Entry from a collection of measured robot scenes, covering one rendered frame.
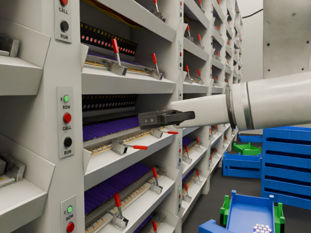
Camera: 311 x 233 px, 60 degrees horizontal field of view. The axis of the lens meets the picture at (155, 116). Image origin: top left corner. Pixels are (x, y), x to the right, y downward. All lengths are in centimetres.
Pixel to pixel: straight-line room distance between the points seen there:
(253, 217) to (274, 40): 108
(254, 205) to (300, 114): 112
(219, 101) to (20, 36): 34
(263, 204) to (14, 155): 126
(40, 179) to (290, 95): 42
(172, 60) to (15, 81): 76
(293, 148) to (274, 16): 136
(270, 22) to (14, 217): 50
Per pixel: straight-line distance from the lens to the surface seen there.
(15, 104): 51
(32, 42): 48
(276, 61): 57
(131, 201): 88
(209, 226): 105
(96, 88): 59
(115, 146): 71
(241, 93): 46
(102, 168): 62
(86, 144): 64
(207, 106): 45
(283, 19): 49
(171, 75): 109
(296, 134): 177
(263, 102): 45
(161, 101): 110
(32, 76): 45
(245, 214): 149
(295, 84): 46
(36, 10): 49
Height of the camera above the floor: 68
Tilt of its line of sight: 5 degrees down
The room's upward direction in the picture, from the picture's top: straight up
